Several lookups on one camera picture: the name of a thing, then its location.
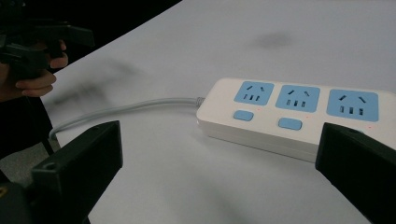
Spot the white and blue power strip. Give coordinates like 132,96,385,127
195,77,396,163

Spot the grey power strip cable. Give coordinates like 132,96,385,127
49,96,205,141

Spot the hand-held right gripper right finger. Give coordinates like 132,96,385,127
315,121,396,224

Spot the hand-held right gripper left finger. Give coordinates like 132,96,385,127
31,120,124,224

